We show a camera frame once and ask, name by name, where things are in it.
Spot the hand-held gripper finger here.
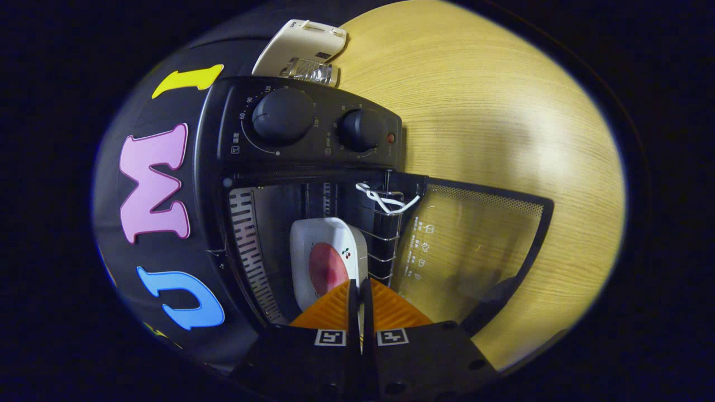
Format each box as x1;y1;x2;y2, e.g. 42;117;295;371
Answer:
229;279;366;402
362;278;498;402

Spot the white square plate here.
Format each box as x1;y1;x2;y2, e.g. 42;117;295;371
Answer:
289;217;369;312

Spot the black toaster oven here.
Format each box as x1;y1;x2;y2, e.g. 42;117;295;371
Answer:
193;76;555;338

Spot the white pop-up toaster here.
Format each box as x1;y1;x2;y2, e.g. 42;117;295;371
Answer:
252;19;348;79

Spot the clear glass cup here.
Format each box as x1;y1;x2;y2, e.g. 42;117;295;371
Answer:
279;59;340;87

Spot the metal wire oven rack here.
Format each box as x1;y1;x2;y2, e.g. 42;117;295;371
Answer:
357;190;404;283

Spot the white cord tie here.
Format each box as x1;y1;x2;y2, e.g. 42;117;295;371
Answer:
356;182;421;216

